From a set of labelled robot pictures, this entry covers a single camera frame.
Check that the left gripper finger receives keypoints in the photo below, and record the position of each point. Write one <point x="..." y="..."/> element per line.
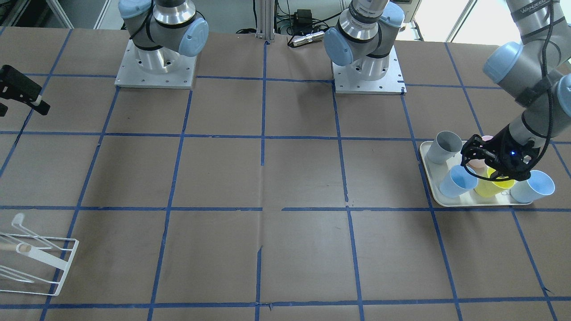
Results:
<point x="470" y="151"/>

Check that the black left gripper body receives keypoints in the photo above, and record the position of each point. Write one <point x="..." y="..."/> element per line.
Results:
<point x="500" y="141"/>

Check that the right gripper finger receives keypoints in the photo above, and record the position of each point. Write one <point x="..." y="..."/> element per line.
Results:
<point x="14" y="85"/>

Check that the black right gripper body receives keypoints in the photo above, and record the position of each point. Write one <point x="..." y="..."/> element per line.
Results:
<point x="17" y="85"/>

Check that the light blue plastic cup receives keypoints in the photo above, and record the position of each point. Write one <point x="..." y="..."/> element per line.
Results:
<point x="458" y="181"/>

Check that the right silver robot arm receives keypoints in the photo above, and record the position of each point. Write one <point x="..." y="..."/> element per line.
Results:
<point x="166" y="36"/>

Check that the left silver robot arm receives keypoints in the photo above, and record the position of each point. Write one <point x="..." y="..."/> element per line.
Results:
<point x="526" y="70"/>

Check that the pink plastic cup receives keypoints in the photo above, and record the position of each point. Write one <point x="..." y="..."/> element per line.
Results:
<point x="479" y="163"/>

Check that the grey plastic cup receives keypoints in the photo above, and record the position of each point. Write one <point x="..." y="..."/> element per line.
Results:
<point x="445" y="146"/>

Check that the yellow plastic cup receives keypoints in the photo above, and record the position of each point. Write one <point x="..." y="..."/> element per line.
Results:
<point x="490" y="188"/>

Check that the cream plastic tray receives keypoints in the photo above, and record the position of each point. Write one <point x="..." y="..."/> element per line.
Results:
<point x="435" y="174"/>

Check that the silver metal cylinder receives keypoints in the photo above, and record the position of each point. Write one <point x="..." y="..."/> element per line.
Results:
<point x="298" y="41"/>

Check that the black power adapter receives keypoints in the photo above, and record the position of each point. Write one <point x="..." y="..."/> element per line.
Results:
<point x="302" y="17"/>

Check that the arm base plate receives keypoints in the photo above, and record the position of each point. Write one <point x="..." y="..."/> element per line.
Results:
<point x="370" y="76"/>
<point x="158" y="69"/>

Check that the white wire cup rack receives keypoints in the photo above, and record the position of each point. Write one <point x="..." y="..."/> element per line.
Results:
<point x="34" y="264"/>

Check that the aluminium frame post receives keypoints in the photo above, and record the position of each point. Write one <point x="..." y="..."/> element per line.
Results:
<point x="265" y="13"/>

